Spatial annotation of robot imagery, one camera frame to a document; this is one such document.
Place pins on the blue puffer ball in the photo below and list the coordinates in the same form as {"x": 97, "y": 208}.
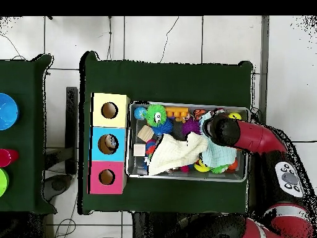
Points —
{"x": 163, "y": 127}

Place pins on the grey rounded base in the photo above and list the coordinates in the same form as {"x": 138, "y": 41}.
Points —
{"x": 58, "y": 186}

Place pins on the crinkly clear plastic packet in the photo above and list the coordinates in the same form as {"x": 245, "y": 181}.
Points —
{"x": 112, "y": 142}

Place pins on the light blue waffle cloth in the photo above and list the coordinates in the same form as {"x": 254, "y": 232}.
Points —
{"x": 219, "y": 156}

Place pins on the wooden cube block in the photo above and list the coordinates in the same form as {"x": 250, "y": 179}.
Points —
{"x": 140, "y": 150}

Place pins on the wooden box with three holes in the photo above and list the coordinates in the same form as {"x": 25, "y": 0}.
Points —
{"x": 118, "y": 119}

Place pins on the orange toy brick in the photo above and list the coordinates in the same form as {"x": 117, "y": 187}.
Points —
{"x": 177, "y": 111}

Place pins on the cream waffle cloth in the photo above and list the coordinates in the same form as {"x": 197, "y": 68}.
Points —
{"x": 173, "y": 153}

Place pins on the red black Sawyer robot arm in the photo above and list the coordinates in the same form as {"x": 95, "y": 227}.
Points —
{"x": 257, "y": 138}

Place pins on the blue globe ball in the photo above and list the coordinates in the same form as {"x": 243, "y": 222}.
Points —
{"x": 140, "y": 113}

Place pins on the black robot stand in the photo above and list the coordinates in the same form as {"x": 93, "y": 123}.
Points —
{"x": 148, "y": 225}

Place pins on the orange black striped ball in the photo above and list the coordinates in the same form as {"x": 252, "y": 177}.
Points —
{"x": 199, "y": 114}

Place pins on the green puffer ball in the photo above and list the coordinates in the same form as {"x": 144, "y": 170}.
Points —
{"x": 154, "y": 114}

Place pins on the shallow clear mesh bin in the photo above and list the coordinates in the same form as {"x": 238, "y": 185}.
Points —
{"x": 178, "y": 177}

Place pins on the purple spiky ball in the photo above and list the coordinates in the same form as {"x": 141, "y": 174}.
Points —
{"x": 190, "y": 126}

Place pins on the wavy wooden block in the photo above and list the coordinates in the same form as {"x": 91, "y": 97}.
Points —
{"x": 145, "y": 133}

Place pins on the dark green side table cloth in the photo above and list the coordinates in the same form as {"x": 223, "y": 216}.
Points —
{"x": 22, "y": 138}

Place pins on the red toy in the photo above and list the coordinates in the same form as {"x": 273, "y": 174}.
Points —
{"x": 7, "y": 158}

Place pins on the blue bowl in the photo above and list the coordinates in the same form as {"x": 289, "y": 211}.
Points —
{"x": 7, "y": 111}

